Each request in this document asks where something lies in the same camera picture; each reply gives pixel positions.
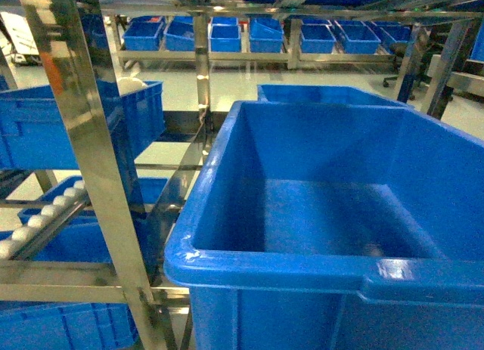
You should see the large blue bin on shelf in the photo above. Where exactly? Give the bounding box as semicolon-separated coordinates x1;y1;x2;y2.
164;101;483;349

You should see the blue crate left shelf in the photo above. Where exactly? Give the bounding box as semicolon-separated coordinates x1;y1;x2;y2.
1;81;166;170

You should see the blue bin behind large bin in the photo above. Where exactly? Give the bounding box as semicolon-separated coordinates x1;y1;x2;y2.
257;84;414;109

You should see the black office chair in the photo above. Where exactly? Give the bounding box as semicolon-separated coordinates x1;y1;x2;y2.
383;23;452;103

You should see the white roller track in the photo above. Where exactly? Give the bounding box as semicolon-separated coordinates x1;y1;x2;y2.
1;179;89;260

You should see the blue bin lower left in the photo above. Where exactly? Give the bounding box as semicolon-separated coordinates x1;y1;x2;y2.
1;302;138;349

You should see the far steel rack frame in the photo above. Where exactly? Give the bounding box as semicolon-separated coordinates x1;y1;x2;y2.
113;13;402;70

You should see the steel shelf upright post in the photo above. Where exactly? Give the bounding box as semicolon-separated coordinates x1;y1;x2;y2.
20;0;163;349

